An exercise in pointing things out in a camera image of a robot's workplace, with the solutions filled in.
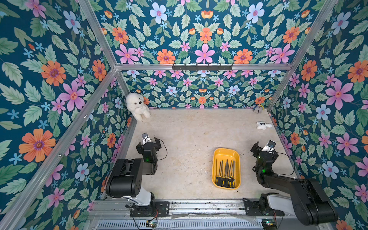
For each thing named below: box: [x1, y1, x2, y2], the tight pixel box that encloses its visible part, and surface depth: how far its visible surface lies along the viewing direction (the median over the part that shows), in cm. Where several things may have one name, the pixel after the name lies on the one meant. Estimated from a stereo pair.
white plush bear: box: [125, 92, 151, 121], surface depth 106 cm
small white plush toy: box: [255, 120, 273, 130], surface depth 108 cm
